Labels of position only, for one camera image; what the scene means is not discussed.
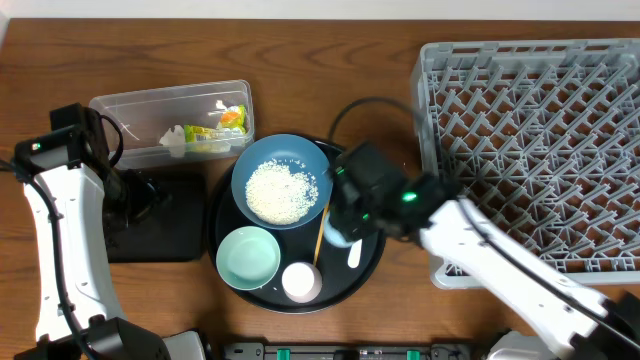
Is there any blue plate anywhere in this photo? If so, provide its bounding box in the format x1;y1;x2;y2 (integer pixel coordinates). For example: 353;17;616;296
231;134;332;230

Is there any wooden chopstick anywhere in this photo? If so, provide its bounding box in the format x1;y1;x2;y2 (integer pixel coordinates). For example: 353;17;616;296
312;203;329;266

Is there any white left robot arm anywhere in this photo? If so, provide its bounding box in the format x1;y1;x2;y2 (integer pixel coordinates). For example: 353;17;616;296
13;125;207;359

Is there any pile of white rice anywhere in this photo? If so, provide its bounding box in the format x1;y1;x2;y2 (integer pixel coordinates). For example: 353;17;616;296
245;159;319;225

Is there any round black tray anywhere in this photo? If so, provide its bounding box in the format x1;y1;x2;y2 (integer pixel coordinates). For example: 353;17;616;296
206;134;386;314

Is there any mint green bowl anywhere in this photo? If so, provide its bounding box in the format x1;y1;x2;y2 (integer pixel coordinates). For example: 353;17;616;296
215;226;281;291

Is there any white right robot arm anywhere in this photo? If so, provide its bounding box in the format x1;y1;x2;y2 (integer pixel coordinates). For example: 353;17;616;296
328;143;639;359

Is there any black rectangular tray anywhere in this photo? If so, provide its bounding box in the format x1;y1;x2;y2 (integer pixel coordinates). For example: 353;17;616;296
105;172;206;263

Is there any clear plastic bin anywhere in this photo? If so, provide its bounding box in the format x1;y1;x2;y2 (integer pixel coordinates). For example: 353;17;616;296
89;80;255;170

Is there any pink white cup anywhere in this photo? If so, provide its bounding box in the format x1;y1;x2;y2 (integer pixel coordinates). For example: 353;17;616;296
281;262;323;303

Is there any green yellow snack wrapper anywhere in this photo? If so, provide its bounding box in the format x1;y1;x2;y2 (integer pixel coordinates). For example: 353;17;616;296
184;105;247;153

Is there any grey dishwasher rack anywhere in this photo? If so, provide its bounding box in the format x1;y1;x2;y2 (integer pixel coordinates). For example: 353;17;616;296
411;38;639;285

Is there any white paper napkin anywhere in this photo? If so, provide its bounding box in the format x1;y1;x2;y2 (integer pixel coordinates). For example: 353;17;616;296
159;125;186;147

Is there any white plastic knife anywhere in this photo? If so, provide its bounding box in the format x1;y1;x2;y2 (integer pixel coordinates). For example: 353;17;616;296
347;240;362;269

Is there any black rail with green clips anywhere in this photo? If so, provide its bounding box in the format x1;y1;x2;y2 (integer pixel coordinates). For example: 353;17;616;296
219;342;473;360

